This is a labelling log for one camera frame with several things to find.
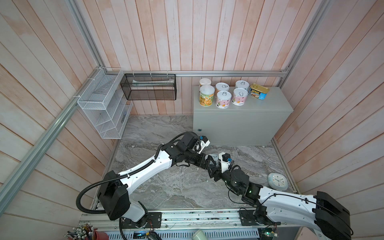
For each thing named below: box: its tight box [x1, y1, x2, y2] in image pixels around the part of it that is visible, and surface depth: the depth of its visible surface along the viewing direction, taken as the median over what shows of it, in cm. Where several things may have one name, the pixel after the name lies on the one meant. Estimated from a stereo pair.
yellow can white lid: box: [199, 78, 212, 88], surface depth 81 cm
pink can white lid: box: [231, 87, 249, 106], surface depth 77 cm
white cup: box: [192, 230, 208, 240], surface depth 65 cm
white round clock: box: [267, 172, 289, 191], surface depth 85 cm
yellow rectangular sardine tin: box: [248, 83, 270, 100], surface depth 82 cm
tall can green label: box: [199, 84, 215, 107], surface depth 75 cm
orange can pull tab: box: [215, 82, 230, 91], surface depth 80 cm
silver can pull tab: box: [235, 80, 250, 90], surface depth 82 cm
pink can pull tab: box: [215, 90, 232, 109], surface depth 76 cm
